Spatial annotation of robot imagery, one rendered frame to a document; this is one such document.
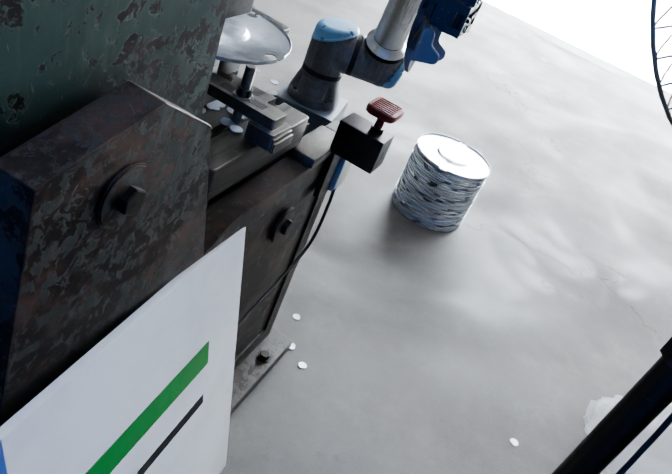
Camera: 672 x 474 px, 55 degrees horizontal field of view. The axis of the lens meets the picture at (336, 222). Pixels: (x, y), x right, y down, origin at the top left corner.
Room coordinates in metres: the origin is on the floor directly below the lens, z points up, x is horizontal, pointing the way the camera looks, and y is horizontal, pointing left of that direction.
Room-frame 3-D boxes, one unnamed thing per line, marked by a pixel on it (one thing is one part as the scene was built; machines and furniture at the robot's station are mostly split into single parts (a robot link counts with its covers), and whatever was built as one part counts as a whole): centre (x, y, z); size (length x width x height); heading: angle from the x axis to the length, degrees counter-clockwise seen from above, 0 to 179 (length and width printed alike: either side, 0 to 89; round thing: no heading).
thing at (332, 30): (1.72, 0.20, 0.62); 0.13 x 0.12 x 0.14; 99
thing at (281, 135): (0.93, 0.21, 0.76); 0.17 x 0.06 x 0.10; 76
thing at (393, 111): (1.12, 0.00, 0.72); 0.07 x 0.06 x 0.08; 166
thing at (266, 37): (1.10, 0.34, 0.78); 0.29 x 0.29 x 0.01
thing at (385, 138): (1.12, 0.02, 0.62); 0.10 x 0.06 x 0.20; 76
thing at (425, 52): (1.10, -0.02, 0.88); 0.06 x 0.03 x 0.09; 76
